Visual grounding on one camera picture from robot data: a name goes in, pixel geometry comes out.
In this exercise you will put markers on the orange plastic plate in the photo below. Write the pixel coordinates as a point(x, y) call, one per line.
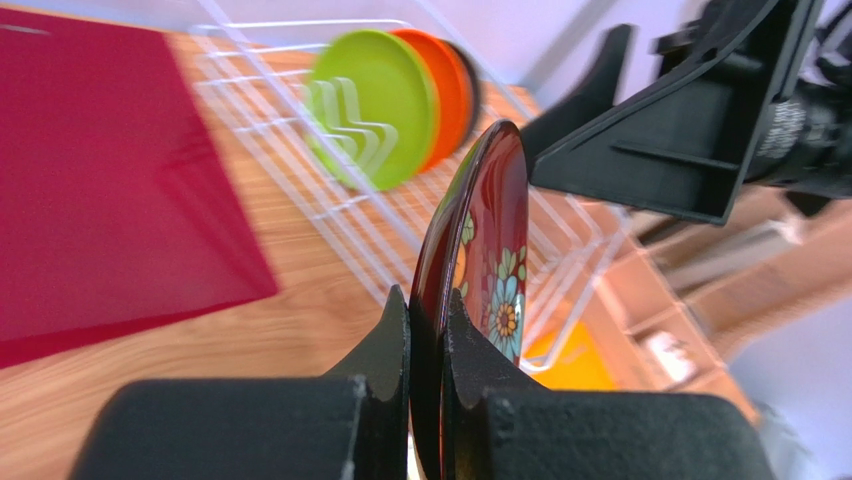
point(454, 98)

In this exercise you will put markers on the dark grey plate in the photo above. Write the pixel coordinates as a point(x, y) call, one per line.
point(475, 88)

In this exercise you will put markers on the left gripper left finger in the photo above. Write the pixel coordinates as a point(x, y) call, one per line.
point(349, 423)

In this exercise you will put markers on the green plastic plate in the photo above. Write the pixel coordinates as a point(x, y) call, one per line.
point(374, 96)

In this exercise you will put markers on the white wire dish rack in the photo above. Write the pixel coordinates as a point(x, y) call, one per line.
point(255, 78)

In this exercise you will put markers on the orange mat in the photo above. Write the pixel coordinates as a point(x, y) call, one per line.
point(580, 366)

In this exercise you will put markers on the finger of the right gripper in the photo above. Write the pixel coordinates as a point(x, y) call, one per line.
point(594, 95)
point(682, 146)

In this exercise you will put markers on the small beige tray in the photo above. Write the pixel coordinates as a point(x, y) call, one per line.
point(650, 342)

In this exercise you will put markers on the red mat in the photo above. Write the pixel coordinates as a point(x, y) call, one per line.
point(117, 215)

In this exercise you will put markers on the red floral plate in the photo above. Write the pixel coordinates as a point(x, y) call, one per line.
point(475, 245)

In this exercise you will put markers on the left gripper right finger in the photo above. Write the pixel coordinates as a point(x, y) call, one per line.
point(499, 423)

